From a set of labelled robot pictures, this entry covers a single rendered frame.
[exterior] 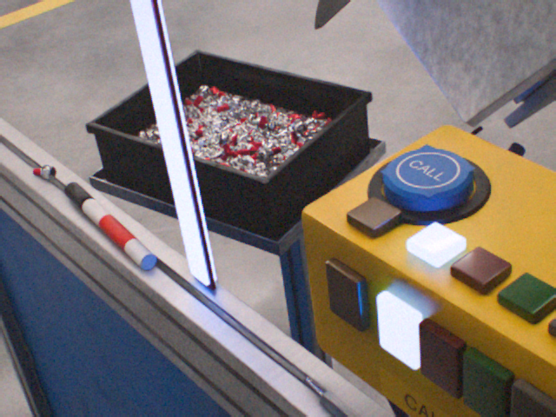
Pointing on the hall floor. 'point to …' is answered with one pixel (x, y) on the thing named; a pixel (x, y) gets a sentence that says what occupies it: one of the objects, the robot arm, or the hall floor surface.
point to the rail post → (27, 380)
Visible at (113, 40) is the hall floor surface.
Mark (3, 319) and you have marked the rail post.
